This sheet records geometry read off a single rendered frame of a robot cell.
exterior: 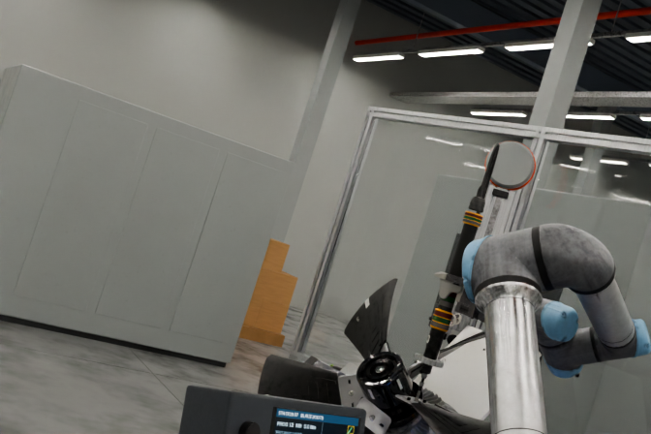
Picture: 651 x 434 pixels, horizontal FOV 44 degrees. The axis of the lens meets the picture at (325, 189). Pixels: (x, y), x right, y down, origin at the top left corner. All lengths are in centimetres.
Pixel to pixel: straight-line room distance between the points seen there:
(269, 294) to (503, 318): 875
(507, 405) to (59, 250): 612
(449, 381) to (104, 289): 534
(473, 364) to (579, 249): 93
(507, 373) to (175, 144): 618
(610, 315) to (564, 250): 24
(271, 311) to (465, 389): 800
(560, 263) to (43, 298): 614
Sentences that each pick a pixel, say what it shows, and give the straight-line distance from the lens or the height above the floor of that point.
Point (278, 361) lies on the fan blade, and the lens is 216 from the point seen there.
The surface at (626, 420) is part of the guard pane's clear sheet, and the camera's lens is 249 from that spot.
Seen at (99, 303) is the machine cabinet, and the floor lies 32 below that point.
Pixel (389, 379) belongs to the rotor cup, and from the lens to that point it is 195.
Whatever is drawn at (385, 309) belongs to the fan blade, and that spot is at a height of 135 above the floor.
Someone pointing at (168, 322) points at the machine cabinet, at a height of 30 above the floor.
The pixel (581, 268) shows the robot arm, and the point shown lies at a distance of 146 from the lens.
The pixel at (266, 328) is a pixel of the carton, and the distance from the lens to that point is 1021.
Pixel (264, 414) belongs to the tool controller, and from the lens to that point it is 115.
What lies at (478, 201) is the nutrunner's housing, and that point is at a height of 167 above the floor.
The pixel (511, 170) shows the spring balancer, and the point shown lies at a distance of 266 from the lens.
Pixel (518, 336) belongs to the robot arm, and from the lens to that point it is 139.
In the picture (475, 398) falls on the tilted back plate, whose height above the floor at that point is 120.
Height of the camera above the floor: 149
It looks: 3 degrees up
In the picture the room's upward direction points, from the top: 18 degrees clockwise
